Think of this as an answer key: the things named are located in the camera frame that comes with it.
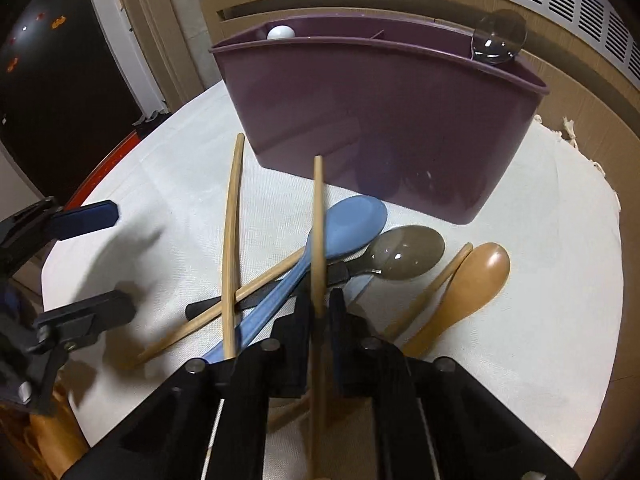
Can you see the blue plastic spoon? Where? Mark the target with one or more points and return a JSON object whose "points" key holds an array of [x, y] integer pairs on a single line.
{"points": [[350, 225]]}

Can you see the white fringed tablecloth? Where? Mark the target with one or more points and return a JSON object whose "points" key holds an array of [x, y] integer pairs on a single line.
{"points": [[525, 335]]}

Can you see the wooden chopstick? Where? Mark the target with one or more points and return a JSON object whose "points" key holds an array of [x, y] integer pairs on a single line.
{"points": [[160, 345], [440, 279], [317, 210], [231, 260]]}

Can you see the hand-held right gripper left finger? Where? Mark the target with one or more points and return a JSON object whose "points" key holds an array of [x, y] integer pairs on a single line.
{"points": [[303, 327]]}

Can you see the brown paper bag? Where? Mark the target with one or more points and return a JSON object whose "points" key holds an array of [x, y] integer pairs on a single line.
{"points": [[47, 435]]}

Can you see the wooden spoon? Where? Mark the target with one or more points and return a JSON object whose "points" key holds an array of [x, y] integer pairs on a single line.
{"points": [[480, 275]]}

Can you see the white round utensil tip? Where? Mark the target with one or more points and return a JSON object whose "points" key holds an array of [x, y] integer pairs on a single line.
{"points": [[280, 33]]}

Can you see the black door with orange marks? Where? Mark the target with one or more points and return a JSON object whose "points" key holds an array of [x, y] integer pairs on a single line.
{"points": [[55, 85]]}

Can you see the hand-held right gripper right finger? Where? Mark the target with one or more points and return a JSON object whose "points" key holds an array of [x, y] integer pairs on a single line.
{"points": [[334, 340]]}

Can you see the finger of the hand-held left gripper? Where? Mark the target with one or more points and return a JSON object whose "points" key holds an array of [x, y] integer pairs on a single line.
{"points": [[85, 219], [90, 312]]}

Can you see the purple plastic utensil holder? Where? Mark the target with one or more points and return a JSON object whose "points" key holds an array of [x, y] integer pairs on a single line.
{"points": [[370, 125]]}

